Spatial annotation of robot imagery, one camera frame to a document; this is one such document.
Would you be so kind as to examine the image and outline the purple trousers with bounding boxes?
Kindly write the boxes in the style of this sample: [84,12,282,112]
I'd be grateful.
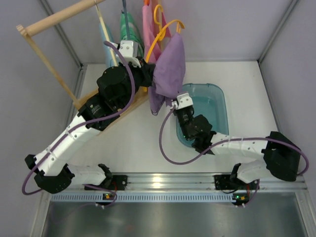
[149,33,186,116]

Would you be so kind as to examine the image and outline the orange plastic hanger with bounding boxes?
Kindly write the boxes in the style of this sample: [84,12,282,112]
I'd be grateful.
[145,0,185,63]

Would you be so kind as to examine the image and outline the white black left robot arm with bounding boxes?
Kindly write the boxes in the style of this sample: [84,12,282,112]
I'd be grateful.
[25,58,156,194]

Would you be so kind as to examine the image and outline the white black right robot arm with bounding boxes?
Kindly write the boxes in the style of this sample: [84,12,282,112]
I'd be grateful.
[174,106,301,184]

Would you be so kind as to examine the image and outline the light wooden hanger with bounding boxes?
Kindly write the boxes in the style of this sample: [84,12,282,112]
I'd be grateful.
[95,3,118,66]

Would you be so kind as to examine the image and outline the light blue trousers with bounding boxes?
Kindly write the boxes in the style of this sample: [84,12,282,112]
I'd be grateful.
[98,22,119,69]

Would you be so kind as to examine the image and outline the green patterned trousers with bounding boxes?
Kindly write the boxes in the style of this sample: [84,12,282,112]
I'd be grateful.
[120,12,144,57]

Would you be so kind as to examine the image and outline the pink trousers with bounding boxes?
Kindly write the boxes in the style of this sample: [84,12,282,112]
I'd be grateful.
[142,2,161,63]

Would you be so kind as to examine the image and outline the teal plastic bin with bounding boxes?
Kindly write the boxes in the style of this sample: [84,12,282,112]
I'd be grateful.
[182,83,229,146]

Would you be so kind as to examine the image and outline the wooden clothes rack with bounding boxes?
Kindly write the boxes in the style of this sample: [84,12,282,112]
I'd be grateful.
[16,0,165,136]

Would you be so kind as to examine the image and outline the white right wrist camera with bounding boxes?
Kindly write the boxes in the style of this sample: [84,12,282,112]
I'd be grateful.
[172,91,193,110]

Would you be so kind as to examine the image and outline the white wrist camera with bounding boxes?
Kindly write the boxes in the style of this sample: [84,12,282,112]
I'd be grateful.
[172,91,193,110]
[118,40,138,60]

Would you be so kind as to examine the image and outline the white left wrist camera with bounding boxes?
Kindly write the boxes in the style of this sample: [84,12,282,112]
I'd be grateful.
[118,40,138,60]

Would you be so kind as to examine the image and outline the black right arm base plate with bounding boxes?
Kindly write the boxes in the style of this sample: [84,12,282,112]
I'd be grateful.
[214,174,258,194]

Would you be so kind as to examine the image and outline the aluminium mounting rail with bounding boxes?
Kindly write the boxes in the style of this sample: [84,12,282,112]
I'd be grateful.
[40,172,308,192]

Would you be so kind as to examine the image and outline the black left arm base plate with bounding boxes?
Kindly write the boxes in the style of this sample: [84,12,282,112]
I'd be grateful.
[92,175,128,191]

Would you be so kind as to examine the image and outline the white slotted cable duct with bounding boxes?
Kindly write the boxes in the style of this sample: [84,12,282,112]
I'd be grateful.
[51,192,236,203]

